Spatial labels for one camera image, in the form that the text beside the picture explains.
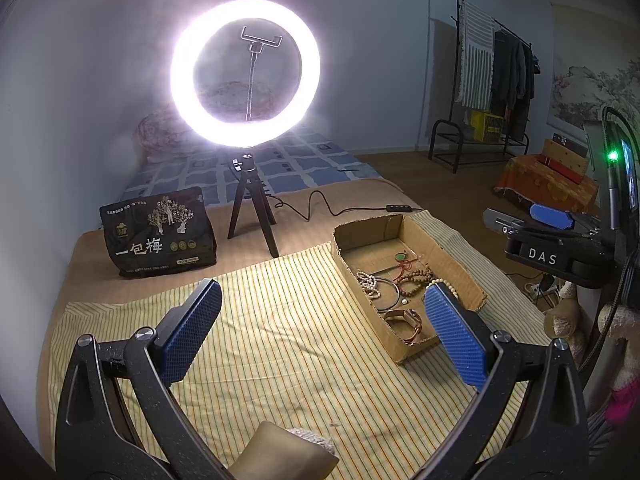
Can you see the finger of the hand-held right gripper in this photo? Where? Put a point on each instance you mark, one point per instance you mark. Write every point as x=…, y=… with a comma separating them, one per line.
x=505, y=220
x=550, y=215

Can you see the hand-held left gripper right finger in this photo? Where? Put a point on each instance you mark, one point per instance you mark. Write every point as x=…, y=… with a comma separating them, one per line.
x=457, y=330

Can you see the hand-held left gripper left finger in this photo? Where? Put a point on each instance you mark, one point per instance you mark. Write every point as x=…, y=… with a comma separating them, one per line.
x=192, y=330

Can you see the cardboard box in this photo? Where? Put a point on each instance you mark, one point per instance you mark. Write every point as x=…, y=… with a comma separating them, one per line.
x=380, y=232

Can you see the orange cloth covered table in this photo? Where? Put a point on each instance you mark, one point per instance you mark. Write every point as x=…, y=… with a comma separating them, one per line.
x=540, y=190

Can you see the white power strip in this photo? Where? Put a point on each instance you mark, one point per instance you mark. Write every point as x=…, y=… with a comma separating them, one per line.
x=542, y=288

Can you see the red box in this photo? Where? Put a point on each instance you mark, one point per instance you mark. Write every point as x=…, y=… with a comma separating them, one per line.
x=560, y=169

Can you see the beige plush toy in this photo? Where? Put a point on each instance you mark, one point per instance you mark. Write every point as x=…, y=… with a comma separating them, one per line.
x=565, y=315

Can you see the rose gold wristwatch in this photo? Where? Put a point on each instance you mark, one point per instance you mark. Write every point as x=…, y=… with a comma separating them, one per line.
x=400, y=314

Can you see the striped yellow cloth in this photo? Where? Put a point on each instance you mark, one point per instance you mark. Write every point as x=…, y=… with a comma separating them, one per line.
x=280, y=320

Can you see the yellow crate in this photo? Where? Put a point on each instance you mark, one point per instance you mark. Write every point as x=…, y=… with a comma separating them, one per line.
x=485, y=125

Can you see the black snack bag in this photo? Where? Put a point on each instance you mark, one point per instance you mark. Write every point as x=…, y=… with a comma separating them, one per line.
x=155, y=240

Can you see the cream plush toy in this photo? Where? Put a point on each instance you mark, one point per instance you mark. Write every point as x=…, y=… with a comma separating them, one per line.
x=622, y=330

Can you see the dark hanging clothes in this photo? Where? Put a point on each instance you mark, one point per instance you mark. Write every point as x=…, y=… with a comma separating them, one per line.
x=515, y=75

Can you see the black tripod stand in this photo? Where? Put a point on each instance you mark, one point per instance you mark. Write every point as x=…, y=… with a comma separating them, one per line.
x=250, y=195

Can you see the striped white towel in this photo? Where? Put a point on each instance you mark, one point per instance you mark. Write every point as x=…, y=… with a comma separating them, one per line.
x=475, y=60

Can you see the pink cloth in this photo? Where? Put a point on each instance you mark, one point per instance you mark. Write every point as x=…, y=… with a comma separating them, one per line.
x=622, y=405

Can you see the patterned pillow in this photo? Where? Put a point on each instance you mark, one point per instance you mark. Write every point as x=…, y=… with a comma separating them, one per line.
x=155, y=135

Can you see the blue patterned bed sheet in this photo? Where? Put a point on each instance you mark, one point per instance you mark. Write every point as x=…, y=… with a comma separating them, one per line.
x=300, y=160

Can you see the black clothes rack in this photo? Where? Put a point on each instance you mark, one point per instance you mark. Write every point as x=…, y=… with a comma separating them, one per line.
x=457, y=5

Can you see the phone clamp holder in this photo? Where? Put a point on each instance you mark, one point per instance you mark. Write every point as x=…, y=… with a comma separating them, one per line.
x=262, y=40

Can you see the landscape wall scroll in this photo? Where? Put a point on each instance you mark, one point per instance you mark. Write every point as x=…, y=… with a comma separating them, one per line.
x=585, y=85

